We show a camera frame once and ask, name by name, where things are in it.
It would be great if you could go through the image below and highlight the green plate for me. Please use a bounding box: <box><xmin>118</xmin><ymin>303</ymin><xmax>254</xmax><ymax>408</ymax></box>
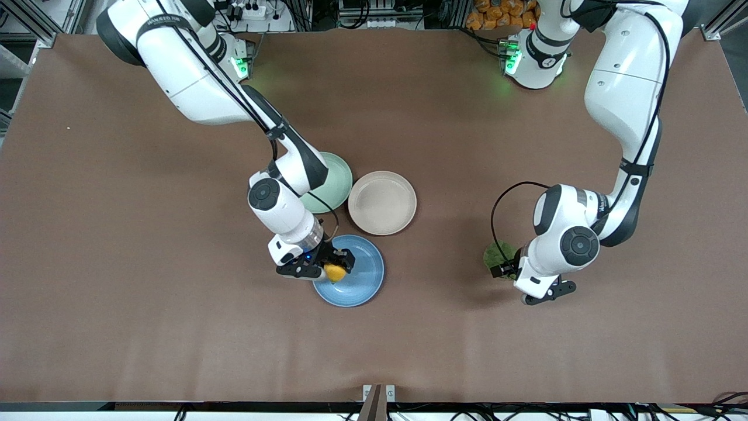
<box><xmin>301</xmin><ymin>152</ymin><xmax>354</xmax><ymax>214</ymax></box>

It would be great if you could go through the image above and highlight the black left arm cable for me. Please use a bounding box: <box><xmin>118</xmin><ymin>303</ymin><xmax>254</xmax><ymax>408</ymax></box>
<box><xmin>490</xmin><ymin>0</ymin><xmax>670</xmax><ymax>275</ymax></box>

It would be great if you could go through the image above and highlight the green lettuce leaf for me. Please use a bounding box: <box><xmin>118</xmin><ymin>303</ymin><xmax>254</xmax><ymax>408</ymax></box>
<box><xmin>483</xmin><ymin>241</ymin><xmax>520</xmax><ymax>272</ymax></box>

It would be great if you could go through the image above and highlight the beige plate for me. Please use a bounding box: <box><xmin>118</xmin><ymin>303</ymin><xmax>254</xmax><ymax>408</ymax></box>
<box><xmin>348</xmin><ymin>171</ymin><xmax>417</xmax><ymax>236</ymax></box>

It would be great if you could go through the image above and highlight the metal bracket with screws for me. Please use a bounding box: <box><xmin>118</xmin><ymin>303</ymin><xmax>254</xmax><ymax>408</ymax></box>
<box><xmin>362</xmin><ymin>384</ymin><xmax>396</xmax><ymax>421</ymax></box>

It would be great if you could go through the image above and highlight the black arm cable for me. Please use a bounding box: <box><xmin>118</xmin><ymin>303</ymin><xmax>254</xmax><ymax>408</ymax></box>
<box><xmin>490</xmin><ymin>0</ymin><xmax>670</xmax><ymax>275</ymax></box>
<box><xmin>153</xmin><ymin>0</ymin><xmax>341</xmax><ymax>241</ymax></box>

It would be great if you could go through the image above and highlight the white power strip with plugs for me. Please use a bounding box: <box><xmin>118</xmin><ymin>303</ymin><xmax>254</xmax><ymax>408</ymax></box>
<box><xmin>216</xmin><ymin>0</ymin><xmax>275</xmax><ymax>21</ymax></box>

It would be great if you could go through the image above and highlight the blue plate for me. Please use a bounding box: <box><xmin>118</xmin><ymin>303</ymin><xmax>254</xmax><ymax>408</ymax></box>
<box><xmin>313</xmin><ymin>234</ymin><xmax>385</xmax><ymax>308</ymax></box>

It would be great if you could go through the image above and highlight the pile of orange fruits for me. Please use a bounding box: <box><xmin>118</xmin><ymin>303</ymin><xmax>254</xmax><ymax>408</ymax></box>
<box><xmin>466</xmin><ymin>0</ymin><xmax>538</xmax><ymax>30</ymax></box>

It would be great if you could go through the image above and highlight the aluminium frame profile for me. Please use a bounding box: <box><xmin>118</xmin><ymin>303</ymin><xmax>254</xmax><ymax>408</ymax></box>
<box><xmin>704</xmin><ymin>0</ymin><xmax>748</xmax><ymax>42</ymax></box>
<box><xmin>0</xmin><ymin>0</ymin><xmax>59</xmax><ymax>47</ymax></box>

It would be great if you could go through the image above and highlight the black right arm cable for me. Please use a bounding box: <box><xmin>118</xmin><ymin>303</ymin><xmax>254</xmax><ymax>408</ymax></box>
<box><xmin>153</xmin><ymin>0</ymin><xmax>341</xmax><ymax>241</ymax></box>

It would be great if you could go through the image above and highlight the long white power strip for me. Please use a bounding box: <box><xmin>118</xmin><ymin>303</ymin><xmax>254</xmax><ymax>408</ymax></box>
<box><xmin>339</xmin><ymin>16</ymin><xmax>424</xmax><ymax>30</ymax></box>

